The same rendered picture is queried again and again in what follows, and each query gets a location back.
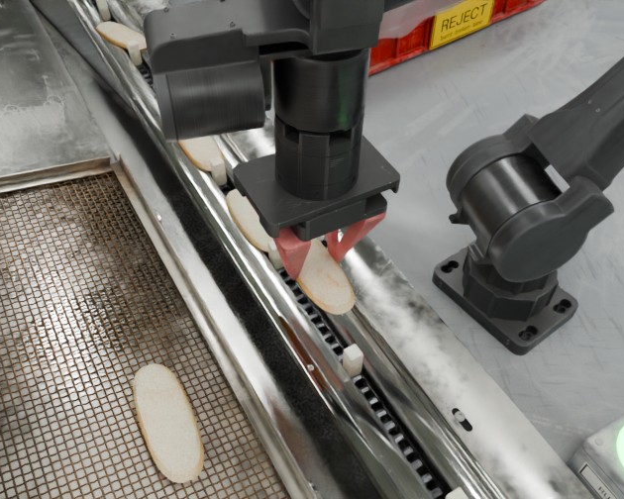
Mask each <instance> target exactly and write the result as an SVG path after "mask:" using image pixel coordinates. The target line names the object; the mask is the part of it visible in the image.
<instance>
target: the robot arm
mask: <svg viewBox="0 0 624 499"><path fill-rule="evenodd" d="M413 1H416V0H202V1H197V2H191V3H186V4H181V5H176V6H170V7H164V8H160V9H155V10H153V11H151V12H149V13H148V14H147V15H146V17H145V19H144V22H143V29H144V34H145V39H146V45H147V51H146V55H147V61H148V63H149V64H150V67H151V72H152V77H153V82H154V86H153V90H154V92H155V94H154V97H155V99H156V101H157V106H158V111H159V116H160V121H161V124H160V130H161V131H162V132H163V136H164V141H165V142H166V143H171V142H177V141H184V140H190V139H197V138H203V137H210V136H216V135H223V134H229V133H235V132H241V131H248V130H254V129H261V128H263V126H264V122H265V111H270V109H271V101H272V96H271V61H272V67H273V106H274V149H275V152H274V153H271V154H268V155H265V156H262V157H259V158H256V159H253V160H249V161H246V162H243V163H240V164H237V165H235V166H234V168H233V177H234V185H235V187H236V188H237V190H238V191H239V193H240V194H241V195H242V197H245V196H246V198H247V199H248V201H249V202H250V204H251V205H252V207H253V208H254V210H255V211H256V213H257V214H258V216H259V217H260V224H261V226H262V227H263V229H264V230H265V232H266V233H267V234H268V235H269V236H270V237H271V238H273V240H274V243H275V245H276V248H277V250H278V253H279V255H280V258H281V260H282V263H283V265H284V268H285V270H286V271H287V273H288V274H289V276H290V277H291V279H292V280H295V279H297V277H298V275H299V273H300V271H301V269H302V266H303V264H304V261H305V259H306V257H307V254H308V252H309V250H310V248H311V241H310V240H313V239H316V238H318V237H321V236H323V235H326V238H327V244H328V250H329V253H330V254H331V256H332V257H333V258H334V260H335V261H336V262H339V261H341V260H342V259H343V257H344V256H345V255H346V254H347V253H348V252H349V251H350V250H351V249H352V247H353V246H354V245H355V244H356V243H357V242H358V241H360V240H361V239H362V238H363V237H364V236H365V235H366V234H367V233H368V232H369V231H371V230H372V229H373V228H374V227H375V226H376V225H377V224H378V223H379V222H381V221H382V220H383V219H384V218H385V216H386V209H387V200H386V199H385V198H384V197H383V196H382V194H381V193H380V192H383V191H386V190H388V189H391V190H392V191H393V192H394V193H395V194H396V193H397V192H398V188H399V183H400V177H401V176H400V173H399V172H398V171H397V170H396V169H395V168H394V167H393V166H392V165H391V164H390V163H389V162H388V161H387V160H386V159H385V157H384V156H383V155H382V154H381V153H380V152H379V151H378V150H377V149H376V148H375V147H374V146H373V145H372V144H371V143H370V142H369V140H368V139H367V138H366V137H365V136H364V135H363V125H364V107H365V98H366V89H367V80H368V70H369V60H370V51H371V48H375V47H377V46H378V37H379V28H380V22H382V18H383V13H385V12H387V11H390V10H392V9H395V8H398V7H400V6H403V5H405V4H408V3H411V2H413ZM549 165H551V166H552V167H553V168H554V169H555V171H556V172H557V173H558V174H559V175H560V176H561V177H562V178H563V179H564V180H565V181H566V183H567V184H568V185H569V187H570V188H569V189H567V190H566V191H565V192H564V193H563V192H562V190H561V189H560V188H559V187H558V185H557V184H556V183H555V182H554V180H553V179H552V178H551V176H550V175H549V174H548V173H547V171H546V170H545V169H546V168H547V167H548V166H549ZM623 168H624V56H623V57H622V58H621V59H620V60H619V61H618V62H616V63H615V64H614V65H613V66H612V67H611V68H610V69H608V70H607V71H606V72H605V73H604V74H603V75H602V76H600V77H599V78H598V79H597V80H596V81H595V82H593V83H592V84H591V85H590V86H588V87H587V88H586V89H585V90H583V91H582V92H581V93H579V94H578V95H577V96H575V97H574V98H573V99H572V100H571V101H569V102H568V103H566V104H565V105H563V106H562V107H560V108H559V109H557V110H556V111H554V112H553V113H550V114H547V115H545V116H543V117H542V118H541V119H539V118H537V117H535V116H533V115H530V114H524V115H523V116H522V117H521V118H520V119H518V120H517V121H516V122H515V123H514V124H513V125H512V126H511V127H510V128H509V129H508V130H506V131H505V132H504V133H503V134H499V135H493V136H489V137H486V138H484V139H481V140H479V141H477V142H475V143H474V144H472V145H470V146H469V147H468V148H466V149H465V150H464V151H463V152H461V153H460V154H459V155H458V156H457V158H456V159H455V160H454V162H453V163H452V165H451V166H450V168H449V170H448V173H447V177H446V186H447V190H448V191H449V193H450V198H451V200H452V202H453V203H454V205H455V207H456V208H457V210H458V211H457V213H456V214H451V215H450V216H449V220H450V221H451V223H452V224H461V225H469V226H470V228H471V229H472V231H473V232H474V234H475V236H476V240H474V241H473V242H471V243H470V244H468V245H466V246H465V247H463V248H462V249H460V250H458V251H457V252H455V253H454V254H452V255H451V256H449V257H448V258H446V259H444V260H443V261H441V262H440V263H438V264H437V265H436V266H435V268H434V272H433V277H432V281H433V283H434V284H435V285H436V286H437V287H438V288H439V289H440V290H442V291H443V292H444V293H445V294H446V295H447V296H448V297H449V298H451V299H452V300H453V301H454V302H455V303H456V304H457V305H459V306H460V307H461V308H462V309H463V310H464V311H465V312H466V313H468V314H469V315H470V316H471V317H472V318H473V319H474V320H476V321H477V322H478V323H479V324H480V325H481V326H482V327H483V328H485V329H486V330H487V331H488V332H489V333H490V334H491V335H493V336H494V337H495V338H496V339H497V340H498V341H499V342H500V343H502V344H503V345H504V346H505V347H506V348H507V349H509V350H510V351H511V352H512V353H514V354H516V355H525V354H527V353H528V352H529V351H530V350H532V349H533V348H534V347H536V346H537V345H538V344H539V343H541V342H542V341H543V340H544V339H546V338H547V337H548V336H549V335H551V334H552V333H553V332H555V331H556V330H557V329H558V328H560V327H561V326H562V325H563V324H565V323H566V322H567V321H568V320H570V319H571V318H572V316H573V315H574V313H575V311H576V309H577V307H578V302H577V300H576V299H575V298H574V297H573V296H572V295H570V294H569V293H568V292H567V291H566V290H565V289H564V288H562V287H561V286H560V285H559V283H560V282H559V280H558V268H560V267H561V266H563V265H564V264H566V263H567V262H568V261H569V260H571V259H572V258H573V257H574V256H575V255H576V254H577V253H578V251H579V250H580V249H581V248H582V246H583V245H584V243H585V241H586V239H587V236H588V233H589V231H591V230H592V229H593V228H594V227H596V226H597V225H598V224H600V223H601V222H602V221H604V220H605V219H606V218H608V217H609V216H610V215H611V214H613V213H614V212H615V210H614V207H613V204H612V203H611V202H610V200H609V199H608V198H607V197H606V196H605V195H604V193H603V191H604V190H605V189H607V188H608V187H609V186H610V185H611V184H612V182H613V180H614V178H615V177H616V176H617V175H618V173H619V172H620V171H621V170H622V169H623ZM348 225H350V226H349V228H348V229H347V230H346V232H345V233H344V235H343V236H342V238H341V239H340V241H339V229H341V228H343V227H346V226H348Z"/></svg>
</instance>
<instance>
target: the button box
mask: <svg viewBox="0 0 624 499"><path fill-rule="evenodd" d="M623 428H624V415H622V416H621V417H619V418H617V419H616V420H614V421H613V422H611V423H610V424H608V425H607V426H605V427H604V428H602V429H601V430H599V431H597V432H596V433H594V434H593V435H591V436H590V437H588V438H587V439H586V440H585V441H584V443H583V444H582V445H581V447H580V448H579V449H578V450H577V452H576V453H575V454H574V456H573V457H572V459H571V460H570V461H569V463H568V464H567V466H568V467H569V468H570V469H571V471H572V472H573V473H574V474H575V475H576V477H577V478H578V479H579V480H580V481H581V482H582V484H583V485H584V486H585V487H586V488H587V489H588V491H589V492H590V493H591V494H592V495H593V496H594V498H595V499H624V465H623V464H622V462H621V460H620V457H619V454H618V450H617V440H618V436H619V434H620V432H621V430H622V429H623Z"/></svg>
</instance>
